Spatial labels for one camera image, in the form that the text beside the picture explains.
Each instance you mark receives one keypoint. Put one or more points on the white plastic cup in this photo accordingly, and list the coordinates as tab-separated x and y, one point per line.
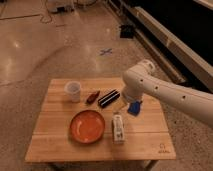
73	89

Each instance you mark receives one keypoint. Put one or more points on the dark red small object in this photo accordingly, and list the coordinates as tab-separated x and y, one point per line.
92	97

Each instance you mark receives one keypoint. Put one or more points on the orange ceramic bowl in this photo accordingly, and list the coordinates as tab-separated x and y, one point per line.
87	127

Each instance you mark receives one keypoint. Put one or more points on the black striped box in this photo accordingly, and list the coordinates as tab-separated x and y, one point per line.
108	98

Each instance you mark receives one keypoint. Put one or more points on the black box on floor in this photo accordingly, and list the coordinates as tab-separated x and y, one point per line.
127	31

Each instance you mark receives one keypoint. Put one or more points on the wooden table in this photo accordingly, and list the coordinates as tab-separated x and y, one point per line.
146	136

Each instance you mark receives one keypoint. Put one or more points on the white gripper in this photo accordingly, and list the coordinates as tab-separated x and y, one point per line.
121	102

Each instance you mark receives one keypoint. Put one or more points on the blue plastic object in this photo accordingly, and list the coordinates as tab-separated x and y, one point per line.
134	108

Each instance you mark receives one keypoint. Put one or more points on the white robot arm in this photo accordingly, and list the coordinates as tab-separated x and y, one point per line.
139	80

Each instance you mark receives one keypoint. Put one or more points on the long grey rail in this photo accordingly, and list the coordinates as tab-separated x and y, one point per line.
179	31

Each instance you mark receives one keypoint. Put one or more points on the white bottle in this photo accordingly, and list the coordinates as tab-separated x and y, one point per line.
118	129

